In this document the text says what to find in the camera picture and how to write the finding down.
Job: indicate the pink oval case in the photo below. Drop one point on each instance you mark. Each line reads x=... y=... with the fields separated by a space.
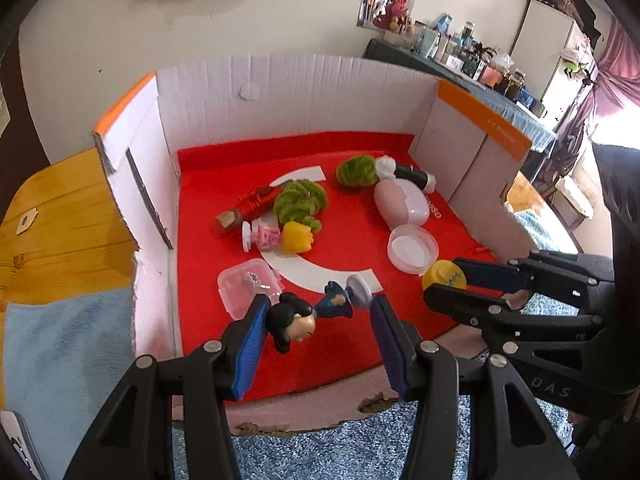
x=400 y=202

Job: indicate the green looped fuzzy toy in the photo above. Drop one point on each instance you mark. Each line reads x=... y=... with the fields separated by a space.
x=300 y=202

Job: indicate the yellow round cap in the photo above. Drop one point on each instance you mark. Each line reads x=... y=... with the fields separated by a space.
x=442 y=274

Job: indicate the red plush toy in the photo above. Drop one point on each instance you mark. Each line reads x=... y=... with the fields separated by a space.
x=395 y=12

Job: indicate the red firecracker ornament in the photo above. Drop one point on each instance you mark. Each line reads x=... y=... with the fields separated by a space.
x=247 y=207

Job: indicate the dark-haired figurine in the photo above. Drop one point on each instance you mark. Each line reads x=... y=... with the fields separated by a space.
x=290 y=317

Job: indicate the light blue fluffy towel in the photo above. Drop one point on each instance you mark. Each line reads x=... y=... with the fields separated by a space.
x=60 y=340

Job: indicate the side table with blue cloth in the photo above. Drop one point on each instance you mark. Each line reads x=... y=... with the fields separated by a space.
x=475 y=105

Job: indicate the square clear plastic box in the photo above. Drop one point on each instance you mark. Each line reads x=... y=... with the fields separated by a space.
x=240 y=285

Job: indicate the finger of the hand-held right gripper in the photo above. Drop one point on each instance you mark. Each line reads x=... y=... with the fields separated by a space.
x=490 y=276
x=460 y=305

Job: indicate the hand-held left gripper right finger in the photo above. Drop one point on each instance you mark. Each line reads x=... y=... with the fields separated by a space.
x=392 y=355

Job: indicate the small white square device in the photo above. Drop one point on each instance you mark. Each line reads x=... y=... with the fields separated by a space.
x=15 y=442

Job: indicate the dark brown door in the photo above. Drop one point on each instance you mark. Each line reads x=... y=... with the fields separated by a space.
x=20 y=110

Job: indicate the dark patterned bag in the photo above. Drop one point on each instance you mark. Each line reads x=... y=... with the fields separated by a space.
x=565 y=5

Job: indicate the black and white plush roll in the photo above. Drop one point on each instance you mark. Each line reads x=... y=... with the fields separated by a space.
x=410 y=174

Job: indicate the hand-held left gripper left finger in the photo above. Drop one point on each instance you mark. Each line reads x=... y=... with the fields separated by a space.
x=247 y=350

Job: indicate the orange and white cardboard box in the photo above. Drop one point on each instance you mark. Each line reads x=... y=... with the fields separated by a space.
x=200 y=185

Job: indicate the green round fuzzy toy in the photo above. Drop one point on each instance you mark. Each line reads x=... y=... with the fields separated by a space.
x=357 y=172

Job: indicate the pink curtain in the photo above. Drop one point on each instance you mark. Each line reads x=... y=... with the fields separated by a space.
x=612 y=90

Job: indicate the white refrigerator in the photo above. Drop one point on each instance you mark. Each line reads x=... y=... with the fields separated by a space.
x=545 y=50

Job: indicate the green toy spider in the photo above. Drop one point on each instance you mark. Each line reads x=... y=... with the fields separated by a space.
x=575 y=68

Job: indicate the pink and yellow figurine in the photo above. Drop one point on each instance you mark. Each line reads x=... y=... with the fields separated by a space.
x=267 y=237

